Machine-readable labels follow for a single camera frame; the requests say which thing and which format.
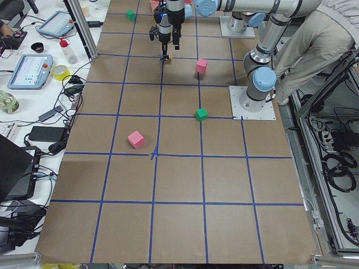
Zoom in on black bowl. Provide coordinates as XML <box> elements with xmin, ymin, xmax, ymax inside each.
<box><xmin>30</xmin><ymin>42</ymin><xmax>44</xmax><ymax>53</ymax></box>

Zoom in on black power adapter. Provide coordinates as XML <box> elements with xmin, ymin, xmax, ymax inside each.
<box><xmin>29</xmin><ymin>126</ymin><xmax>65</xmax><ymax>142</ymax></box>

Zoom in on white squeeze bottle red cap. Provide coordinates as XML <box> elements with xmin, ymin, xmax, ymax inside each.
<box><xmin>59</xmin><ymin>38</ymin><xmax>78</xmax><ymax>64</ymax></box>

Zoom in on pink cube centre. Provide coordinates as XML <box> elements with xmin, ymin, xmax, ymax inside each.
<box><xmin>127</xmin><ymin>131</ymin><xmax>145</xmax><ymax>149</ymax></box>

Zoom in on person in beige clothes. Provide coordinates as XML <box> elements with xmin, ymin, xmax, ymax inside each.
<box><xmin>273</xmin><ymin>1</ymin><xmax>358</xmax><ymax>105</ymax></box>

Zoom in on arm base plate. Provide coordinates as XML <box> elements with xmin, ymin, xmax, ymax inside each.
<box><xmin>229</xmin><ymin>86</ymin><xmax>276</xmax><ymax>120</ymax></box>
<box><xmin>219</xmin><ymin>16</ymin><xmax>255</xmax><ymax>39</ymax></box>

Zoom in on aluminium frame post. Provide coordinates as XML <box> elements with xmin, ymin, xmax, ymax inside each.
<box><xmin>63</xmin><ymin>0</ymin><xmax>98</xmax><ymax>60</ymax></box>

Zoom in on pink cube near gripper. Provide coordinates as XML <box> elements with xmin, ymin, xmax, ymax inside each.
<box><xmin>195</xmin><ymin>58</ymin><xmax>208</xmax><ymax>78</ymax></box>

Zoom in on yellow push button switch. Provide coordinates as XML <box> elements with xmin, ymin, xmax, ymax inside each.
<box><xmin>160</xmin><ymin>54</ymin><xmax>172</xmax><ymax>62</ymax></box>

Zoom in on black laptop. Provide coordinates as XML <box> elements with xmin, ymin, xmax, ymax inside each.
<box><xmin>1</xmin><ymin>136</ymin><xmax>40</xmax><ymax>202</ymax></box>

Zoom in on teach pendant tablet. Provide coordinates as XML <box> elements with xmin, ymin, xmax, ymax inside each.
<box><xmin>36</xmin><ymin>11</ymin><xmax>74</xmax><ymax>38</ymax></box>
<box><xmin>7</xmin><ymin>54</ymin><xmax>53</xmax><ymax>90</ymax></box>

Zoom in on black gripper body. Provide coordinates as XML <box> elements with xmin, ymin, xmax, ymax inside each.
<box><xmin>149</xmin><ymin>16</ymin><xmax>181</xmax><ymax>50</ymax></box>

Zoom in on green cube far right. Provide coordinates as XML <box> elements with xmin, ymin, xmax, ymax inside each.
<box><xmin>126</xmin><ymin>10</ymin><xmax>136</xmax><ymax>21</ymax></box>

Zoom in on teach pendant tablet near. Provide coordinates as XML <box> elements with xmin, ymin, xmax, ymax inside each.
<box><xmin>7</xmin><ymin>54</ymin><xmax>53</xmax><ymax>90</ymax></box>

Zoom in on teach pendant tablet far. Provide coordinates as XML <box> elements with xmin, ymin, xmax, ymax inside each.
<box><xmin>36</xmin><ymin>11</ymin><xmax>74</xmax><ymax>38</ymax></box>

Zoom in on green cube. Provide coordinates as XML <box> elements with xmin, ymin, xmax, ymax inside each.
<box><xmin>195</xmin><ymin>108</ymin><xmax>208</xmax><ymax>122</ymax></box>
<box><xmin>126</xmin><ymin>10</ymin><xmax>136</xmax><ymax>21</ymax></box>

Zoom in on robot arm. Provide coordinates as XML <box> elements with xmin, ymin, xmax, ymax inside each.
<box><xmin>149</xmin><ymin>1</ymin><xmax>280</xmax><ymax>62</ymax></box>
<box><xmin>240</xmin><ymin>1</ymin><xmax>320</xmax><ymax>113</ymax></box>

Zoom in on green cube front left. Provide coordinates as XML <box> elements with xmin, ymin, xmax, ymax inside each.
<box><xmin>195</xmin><ymin>108</ymin><xmax>208</xmax><ymax>122</ymax></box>

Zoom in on yellow tape roll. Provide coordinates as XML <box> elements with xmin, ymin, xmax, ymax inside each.
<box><xmin>51</xmin><ymin>65</ymin><xmax>71</xmax><ymax>81</ymax></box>

